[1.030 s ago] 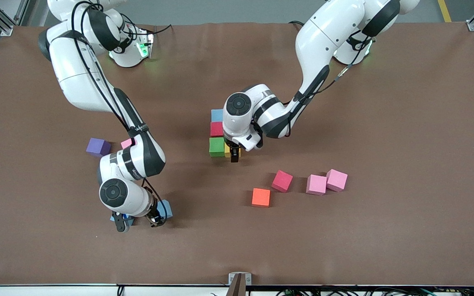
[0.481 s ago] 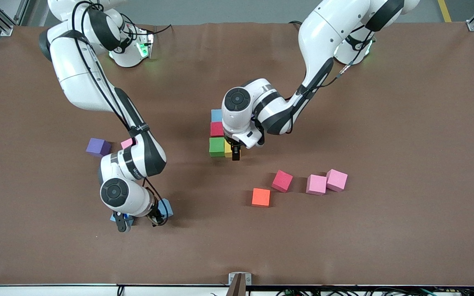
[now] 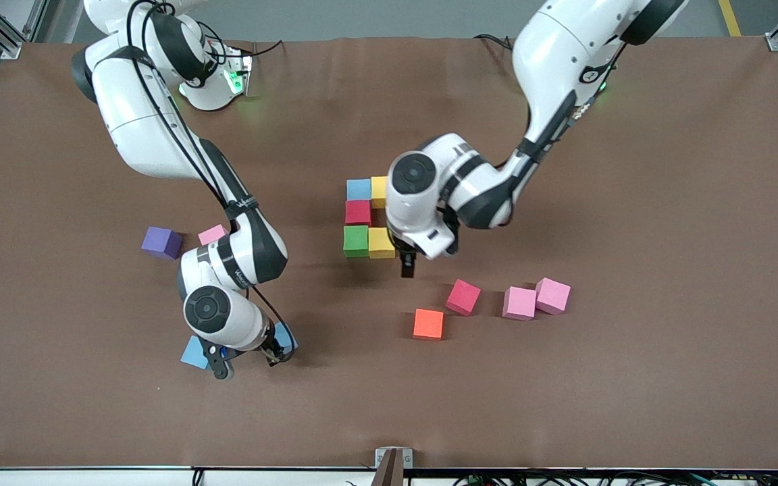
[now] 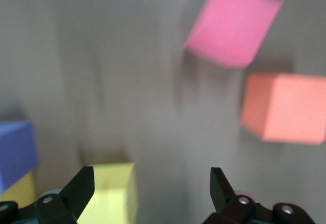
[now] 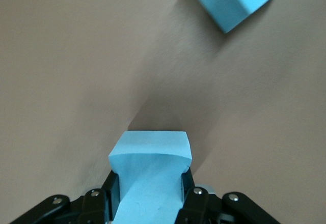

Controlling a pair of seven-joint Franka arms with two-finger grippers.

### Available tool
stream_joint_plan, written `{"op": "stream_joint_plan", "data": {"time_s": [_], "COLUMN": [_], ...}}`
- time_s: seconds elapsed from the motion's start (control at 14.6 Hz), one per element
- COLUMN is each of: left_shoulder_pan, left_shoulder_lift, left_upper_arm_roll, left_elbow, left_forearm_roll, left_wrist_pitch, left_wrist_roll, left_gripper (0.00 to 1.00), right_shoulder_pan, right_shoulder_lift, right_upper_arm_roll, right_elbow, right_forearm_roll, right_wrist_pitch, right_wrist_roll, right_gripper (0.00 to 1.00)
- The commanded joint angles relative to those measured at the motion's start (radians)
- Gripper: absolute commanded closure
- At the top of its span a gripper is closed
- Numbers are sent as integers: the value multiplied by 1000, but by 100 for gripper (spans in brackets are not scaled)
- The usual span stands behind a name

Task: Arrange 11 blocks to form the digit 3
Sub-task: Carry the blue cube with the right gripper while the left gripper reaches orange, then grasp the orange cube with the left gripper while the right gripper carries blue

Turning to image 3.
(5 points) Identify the orange foam cube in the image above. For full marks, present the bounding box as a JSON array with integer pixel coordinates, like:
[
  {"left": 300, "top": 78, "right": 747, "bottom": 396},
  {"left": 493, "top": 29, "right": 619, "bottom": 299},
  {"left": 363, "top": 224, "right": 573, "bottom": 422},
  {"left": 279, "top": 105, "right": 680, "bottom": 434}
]
[{"left": 413, "top": 308, "right": 445, "bottom": 341}]

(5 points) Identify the silver camera mount bracket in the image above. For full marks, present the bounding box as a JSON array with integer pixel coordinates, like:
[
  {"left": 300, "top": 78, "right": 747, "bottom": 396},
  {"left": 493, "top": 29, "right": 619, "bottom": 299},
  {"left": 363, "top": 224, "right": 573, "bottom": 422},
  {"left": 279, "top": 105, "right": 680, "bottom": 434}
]
[{"left": 375, "top": 447, "right": 414, "bottom": 486}]

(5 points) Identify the large table cover sheet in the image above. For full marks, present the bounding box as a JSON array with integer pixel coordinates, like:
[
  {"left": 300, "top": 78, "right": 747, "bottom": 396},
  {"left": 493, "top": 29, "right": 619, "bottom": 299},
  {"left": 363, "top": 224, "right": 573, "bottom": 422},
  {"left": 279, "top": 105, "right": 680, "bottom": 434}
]
[{"left": 0, "top": 37, "right": 778, "bottom": 470}]

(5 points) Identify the green foam cube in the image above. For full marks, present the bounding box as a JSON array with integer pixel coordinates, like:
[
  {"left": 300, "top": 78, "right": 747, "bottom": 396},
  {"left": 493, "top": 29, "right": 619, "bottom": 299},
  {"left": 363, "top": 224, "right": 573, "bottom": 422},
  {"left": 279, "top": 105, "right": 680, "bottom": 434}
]
[{"left": 343, "top": 225, "right": 370, "bottom": 259}]

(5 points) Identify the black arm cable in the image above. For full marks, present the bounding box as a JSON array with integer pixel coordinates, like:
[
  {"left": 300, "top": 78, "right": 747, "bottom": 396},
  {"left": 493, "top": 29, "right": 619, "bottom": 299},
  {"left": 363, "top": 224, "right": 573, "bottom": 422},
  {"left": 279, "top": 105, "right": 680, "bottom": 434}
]
[
  {"left": 497, "top": 40, "right": 626, "bottom": 169},
  {"left": 126, "top": 0, "right": 295, "bottom": 358}
]

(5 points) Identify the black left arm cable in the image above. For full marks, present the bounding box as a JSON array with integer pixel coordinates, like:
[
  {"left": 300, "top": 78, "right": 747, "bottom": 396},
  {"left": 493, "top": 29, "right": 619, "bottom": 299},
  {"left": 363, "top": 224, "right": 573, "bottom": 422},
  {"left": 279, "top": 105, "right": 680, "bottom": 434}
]
[{"left": 497, "top": 40, "right": 626, "bottom": 169}]

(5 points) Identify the purple foam cube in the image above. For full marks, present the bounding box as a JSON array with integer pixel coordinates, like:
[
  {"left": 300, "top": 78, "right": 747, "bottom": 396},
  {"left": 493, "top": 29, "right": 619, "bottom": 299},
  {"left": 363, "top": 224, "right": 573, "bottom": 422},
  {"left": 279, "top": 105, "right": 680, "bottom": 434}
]
[{"left": 140, "top": 225, "right": 184, "bottom": 260}]

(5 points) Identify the black cable on table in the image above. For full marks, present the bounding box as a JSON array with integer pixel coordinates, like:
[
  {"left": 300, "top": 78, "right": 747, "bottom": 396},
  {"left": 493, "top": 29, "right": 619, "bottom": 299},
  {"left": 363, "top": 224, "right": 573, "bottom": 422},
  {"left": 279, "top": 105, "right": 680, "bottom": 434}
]
[
  {"left": 227, "top": 39, "right": 284, "bottom": 59},
  {"left": 472, "top": 32, "right": 515, "bottom": 52}
]

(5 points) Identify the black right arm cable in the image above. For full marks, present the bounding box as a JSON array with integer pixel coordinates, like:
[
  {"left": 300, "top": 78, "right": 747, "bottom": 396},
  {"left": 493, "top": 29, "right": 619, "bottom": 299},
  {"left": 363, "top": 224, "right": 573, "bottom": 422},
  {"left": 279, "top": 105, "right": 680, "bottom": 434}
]
[{"left": 126, "top": 0, "right": 295, "bottom": 358}]

